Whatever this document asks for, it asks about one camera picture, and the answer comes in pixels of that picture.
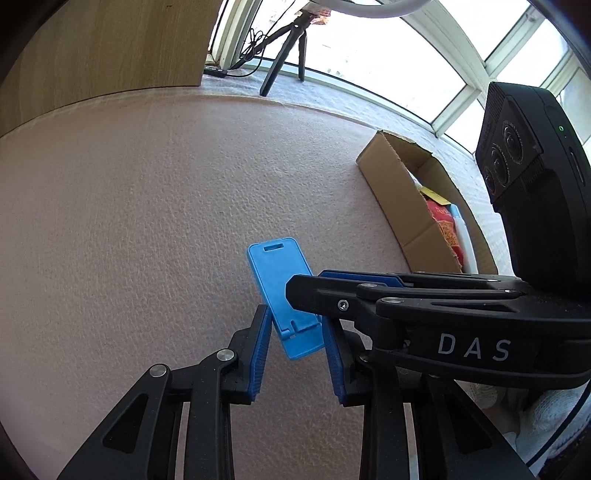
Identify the light wooden board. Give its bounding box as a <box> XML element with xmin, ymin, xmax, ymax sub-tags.
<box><xmin>1</xmin><ymin>1</ymin><xmax>221</xmax><ymax>133</ymax></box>

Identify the blue phone stand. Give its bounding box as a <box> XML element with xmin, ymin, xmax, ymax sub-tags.
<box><xmin>245</xmin><ymin>236</ymin><xmax>326</xmax><ymax>361</ymax></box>

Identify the black camera box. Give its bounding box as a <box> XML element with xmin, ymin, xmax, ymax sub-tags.
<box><xmin>476</xmin><ymin>82</ymin><xmax>590</xmax><ymax>297</ymax></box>

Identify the cardboard box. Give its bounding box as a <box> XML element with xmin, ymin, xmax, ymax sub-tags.
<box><xmin>356</xmin><ymin>131</ymin><xmax>498</xmax><ymax>274</ymax></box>

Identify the grey gloved right hand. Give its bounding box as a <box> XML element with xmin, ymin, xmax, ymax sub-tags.
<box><xmin>459</xmin><ymin>381</ymin><xmax>590</xmax><ymax>474</ymax></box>

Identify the black tripod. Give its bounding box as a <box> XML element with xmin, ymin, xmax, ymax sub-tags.
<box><xmin>228</xmin><ymin>2</ymin><xmax>322</xmax><ymax>97</ymax></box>

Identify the yellow black notebook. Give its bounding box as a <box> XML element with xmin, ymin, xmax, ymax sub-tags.
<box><xmin>418</xmin><ymin>186</ymin><xmax>451</xmax><ymax>207</ymax></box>

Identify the ring light cable remote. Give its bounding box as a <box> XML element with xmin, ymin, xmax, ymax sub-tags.
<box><xmin>204</xmin><ymin>66</ymin><xmax>228</xmax><ymax>78</ymax></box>

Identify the white aqua sunscreen bottle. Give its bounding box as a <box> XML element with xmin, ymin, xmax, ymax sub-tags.
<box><xmin>450</xmin><ymin>204</ymin><xmax>479</xmax><ymax>274</ymax></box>

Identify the red fabric bag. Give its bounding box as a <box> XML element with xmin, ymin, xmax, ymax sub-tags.
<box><xmin>425</xmin><ymin>198</ymin><xmax>464</xmax><ymax>269</ymax></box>

